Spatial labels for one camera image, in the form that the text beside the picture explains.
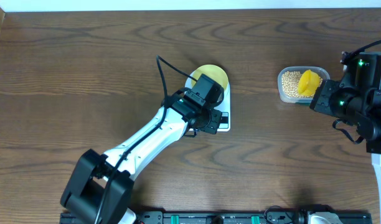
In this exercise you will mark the white digital kitchen scale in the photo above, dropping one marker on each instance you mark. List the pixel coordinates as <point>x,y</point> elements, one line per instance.
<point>224,107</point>

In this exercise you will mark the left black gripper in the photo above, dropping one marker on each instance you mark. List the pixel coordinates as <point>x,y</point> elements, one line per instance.
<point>210,127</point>

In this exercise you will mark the pale yellow bowl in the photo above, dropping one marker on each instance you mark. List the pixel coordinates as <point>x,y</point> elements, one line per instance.
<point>214,72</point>

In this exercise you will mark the soybeans in container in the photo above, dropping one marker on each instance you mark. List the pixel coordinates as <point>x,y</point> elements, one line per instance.
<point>290,82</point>

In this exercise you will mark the clear plastic container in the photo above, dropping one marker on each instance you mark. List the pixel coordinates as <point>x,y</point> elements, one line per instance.
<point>287,99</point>

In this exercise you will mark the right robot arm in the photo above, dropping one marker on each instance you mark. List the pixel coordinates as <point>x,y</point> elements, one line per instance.
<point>362,71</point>

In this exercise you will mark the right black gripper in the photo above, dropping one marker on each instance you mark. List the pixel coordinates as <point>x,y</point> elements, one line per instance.
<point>320,102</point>

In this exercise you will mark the yellow measuring scoop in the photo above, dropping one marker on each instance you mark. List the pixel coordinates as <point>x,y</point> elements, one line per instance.
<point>308,83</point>

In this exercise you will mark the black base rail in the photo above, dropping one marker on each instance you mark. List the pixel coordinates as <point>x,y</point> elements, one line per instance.
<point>274,214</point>

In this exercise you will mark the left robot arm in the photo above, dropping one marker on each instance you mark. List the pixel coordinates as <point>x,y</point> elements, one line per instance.
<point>100,187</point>

